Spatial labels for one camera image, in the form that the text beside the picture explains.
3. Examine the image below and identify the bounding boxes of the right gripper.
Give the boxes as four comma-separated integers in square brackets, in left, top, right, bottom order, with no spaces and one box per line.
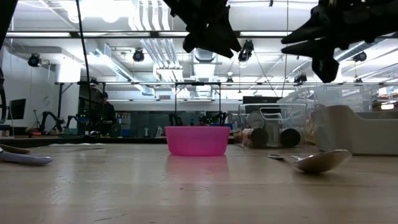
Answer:
[280,0,398,83]

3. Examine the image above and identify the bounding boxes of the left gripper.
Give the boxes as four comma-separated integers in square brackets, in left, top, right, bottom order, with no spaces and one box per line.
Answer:
[163,0,242,59]

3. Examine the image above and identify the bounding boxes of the green lidded spice jar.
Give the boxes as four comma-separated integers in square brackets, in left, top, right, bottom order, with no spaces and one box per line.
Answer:
[279,127,302,148]

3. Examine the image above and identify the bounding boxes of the pink plastic bowl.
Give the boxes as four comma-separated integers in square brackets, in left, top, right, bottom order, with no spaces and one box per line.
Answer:
[164,125,231,157]

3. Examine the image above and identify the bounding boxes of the grey plastic tray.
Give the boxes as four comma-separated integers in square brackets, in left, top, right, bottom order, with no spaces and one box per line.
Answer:
[313,105,398,156]

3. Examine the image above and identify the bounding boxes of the all-metal spoon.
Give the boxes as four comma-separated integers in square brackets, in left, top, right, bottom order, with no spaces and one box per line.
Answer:
[267,149,353,174]

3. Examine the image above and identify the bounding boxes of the spoon with purple handle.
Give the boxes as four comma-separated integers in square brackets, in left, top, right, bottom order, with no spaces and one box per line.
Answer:
[0,147,54,166]

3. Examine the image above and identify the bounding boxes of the spoon white teal-patterned handle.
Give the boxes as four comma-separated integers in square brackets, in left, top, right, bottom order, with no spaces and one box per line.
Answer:
[0,142,106,155]

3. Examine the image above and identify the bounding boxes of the white ceiling pipes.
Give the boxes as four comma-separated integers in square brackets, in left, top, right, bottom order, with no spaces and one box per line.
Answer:
[139,0,182,83]

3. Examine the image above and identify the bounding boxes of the deep clear plastic bin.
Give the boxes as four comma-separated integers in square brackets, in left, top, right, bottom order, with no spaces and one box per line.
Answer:
[275,84,398,147]

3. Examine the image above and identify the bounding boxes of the black overhead crossbar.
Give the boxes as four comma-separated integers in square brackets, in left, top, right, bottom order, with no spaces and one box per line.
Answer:
[6,30,312,39]

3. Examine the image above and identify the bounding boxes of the person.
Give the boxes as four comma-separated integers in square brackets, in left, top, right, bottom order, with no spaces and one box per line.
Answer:
[98,91,117,136]

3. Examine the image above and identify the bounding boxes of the black computer monitor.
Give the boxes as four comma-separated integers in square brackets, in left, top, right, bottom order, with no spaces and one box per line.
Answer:
[7,98,27,121]

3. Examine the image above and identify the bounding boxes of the silver ventilation duct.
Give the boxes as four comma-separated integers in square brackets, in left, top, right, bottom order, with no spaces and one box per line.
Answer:
[192,46,223,65]

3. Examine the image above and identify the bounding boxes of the dark wall screen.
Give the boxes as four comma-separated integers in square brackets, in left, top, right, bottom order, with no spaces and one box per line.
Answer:
[242,95,284,105]

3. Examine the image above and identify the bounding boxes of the black workstation frame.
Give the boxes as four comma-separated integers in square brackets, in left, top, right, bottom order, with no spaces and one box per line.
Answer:
[55,81,222,127]

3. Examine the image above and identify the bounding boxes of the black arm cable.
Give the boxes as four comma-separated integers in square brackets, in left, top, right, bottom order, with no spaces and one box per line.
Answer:
[75,0,93,135]

